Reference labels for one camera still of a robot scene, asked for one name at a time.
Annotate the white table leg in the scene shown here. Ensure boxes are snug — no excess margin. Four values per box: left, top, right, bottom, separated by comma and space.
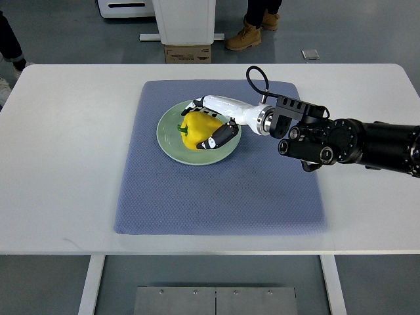
320, 255, 347, 315
78, 255, 105, 315

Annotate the grey floor plate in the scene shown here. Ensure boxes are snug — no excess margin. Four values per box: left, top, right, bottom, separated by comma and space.
301, 49, 320, 60

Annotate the tan work boot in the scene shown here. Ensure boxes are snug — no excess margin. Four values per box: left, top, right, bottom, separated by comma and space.
261, 10, 280, 31
224, 21, 262, 51

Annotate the cardboard box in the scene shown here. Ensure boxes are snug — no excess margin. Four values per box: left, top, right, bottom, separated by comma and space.
164, 45, 211, 64

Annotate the left white table leg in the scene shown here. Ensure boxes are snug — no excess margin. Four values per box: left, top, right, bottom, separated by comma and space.
78, 255, 105, 315

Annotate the right white table leg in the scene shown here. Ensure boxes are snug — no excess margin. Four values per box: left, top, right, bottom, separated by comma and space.
320, 255, 347, 315

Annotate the yellow bell pepper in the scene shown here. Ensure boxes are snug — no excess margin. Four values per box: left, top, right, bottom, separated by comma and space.
177, 112, 224, 150

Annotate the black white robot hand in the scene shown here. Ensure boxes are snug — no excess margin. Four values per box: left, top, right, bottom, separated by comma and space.
181, 95, 274, 150

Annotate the white appliance with slot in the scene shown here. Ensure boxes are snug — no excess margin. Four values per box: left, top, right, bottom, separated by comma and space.
97, 0, 155, 18

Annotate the blue-grey quilted mat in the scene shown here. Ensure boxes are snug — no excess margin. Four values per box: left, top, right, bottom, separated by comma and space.
114, 80, 327, 236

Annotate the person in dark trousers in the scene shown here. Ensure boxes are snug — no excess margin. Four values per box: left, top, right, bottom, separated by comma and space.
1, 12, 27, 72

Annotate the light green plate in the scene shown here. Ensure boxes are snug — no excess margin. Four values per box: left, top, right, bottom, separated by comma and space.
156, 100, 242, 165

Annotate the metal base plate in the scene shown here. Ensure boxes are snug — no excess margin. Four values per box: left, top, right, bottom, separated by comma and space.
134, 287, 298, 314

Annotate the white pedestal machine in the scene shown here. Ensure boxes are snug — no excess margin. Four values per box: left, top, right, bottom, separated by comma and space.
139, 0, 224, 45

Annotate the white sneaker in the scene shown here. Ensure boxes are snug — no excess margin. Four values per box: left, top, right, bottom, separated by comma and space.
0, 78, 12, 107

